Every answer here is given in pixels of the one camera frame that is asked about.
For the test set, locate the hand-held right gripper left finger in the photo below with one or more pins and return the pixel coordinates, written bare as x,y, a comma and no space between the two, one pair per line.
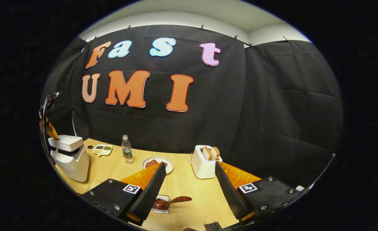
150,189

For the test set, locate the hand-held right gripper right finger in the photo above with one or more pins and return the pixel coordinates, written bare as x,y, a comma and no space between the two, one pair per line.
230,192

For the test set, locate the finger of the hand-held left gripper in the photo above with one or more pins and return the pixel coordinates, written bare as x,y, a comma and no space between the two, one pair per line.
50,128

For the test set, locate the brown wooden spoon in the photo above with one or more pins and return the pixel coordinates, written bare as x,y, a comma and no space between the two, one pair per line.
176,200

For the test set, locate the white rice cooker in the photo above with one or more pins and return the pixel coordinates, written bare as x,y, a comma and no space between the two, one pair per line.
74,160

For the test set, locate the white round plate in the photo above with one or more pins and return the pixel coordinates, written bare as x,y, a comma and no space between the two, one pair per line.
148,170

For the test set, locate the white toaster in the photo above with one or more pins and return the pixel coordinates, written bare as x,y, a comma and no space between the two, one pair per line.
201,168

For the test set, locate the toasted bread slice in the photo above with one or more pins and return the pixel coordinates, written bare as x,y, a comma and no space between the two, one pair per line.
207,153
215,152

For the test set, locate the clear plastic water bottle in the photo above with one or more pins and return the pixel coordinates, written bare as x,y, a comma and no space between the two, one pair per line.
127,150

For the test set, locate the white divided bean dish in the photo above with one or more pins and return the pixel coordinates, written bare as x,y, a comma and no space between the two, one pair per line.
102,149

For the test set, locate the black backdrop cloth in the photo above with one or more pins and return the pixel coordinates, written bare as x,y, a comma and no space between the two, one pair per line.
240,102

